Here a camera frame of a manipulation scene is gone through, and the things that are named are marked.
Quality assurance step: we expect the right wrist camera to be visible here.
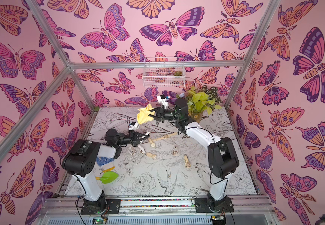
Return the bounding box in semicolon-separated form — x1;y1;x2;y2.
157;95;170;109

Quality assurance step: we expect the yellow cleaning cloth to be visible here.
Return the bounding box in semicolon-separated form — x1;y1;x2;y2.
137;104;156;125

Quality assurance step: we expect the green yellow toy shovel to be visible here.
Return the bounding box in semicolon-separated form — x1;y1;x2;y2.
96;166;119;184

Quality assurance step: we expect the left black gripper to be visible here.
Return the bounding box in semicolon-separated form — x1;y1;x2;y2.
116;133;147;149

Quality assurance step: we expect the white wire basket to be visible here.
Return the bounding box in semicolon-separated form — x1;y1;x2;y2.
142;56;186;88

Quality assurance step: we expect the potted green leafy plant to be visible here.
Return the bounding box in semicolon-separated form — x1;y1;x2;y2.
184;85;222;123

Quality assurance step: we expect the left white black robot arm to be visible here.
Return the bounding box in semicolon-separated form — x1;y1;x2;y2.
62;128;150;214

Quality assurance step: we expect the white strap watch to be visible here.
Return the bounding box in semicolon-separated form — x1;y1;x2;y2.
172;146;178;156

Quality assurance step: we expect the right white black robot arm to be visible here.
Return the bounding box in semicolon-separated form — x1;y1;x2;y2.
149;95;239;212

